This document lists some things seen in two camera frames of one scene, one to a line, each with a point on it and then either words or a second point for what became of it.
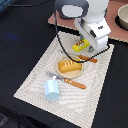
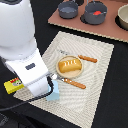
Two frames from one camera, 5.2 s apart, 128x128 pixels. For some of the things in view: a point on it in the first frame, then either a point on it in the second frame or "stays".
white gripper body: [96, 33] to [32, 71]
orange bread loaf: [69, 66] stays
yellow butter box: [80, 45] to [14, 85]
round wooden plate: [70, 74] stays
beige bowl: [122, 15] stays
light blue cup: [52, 90] stays
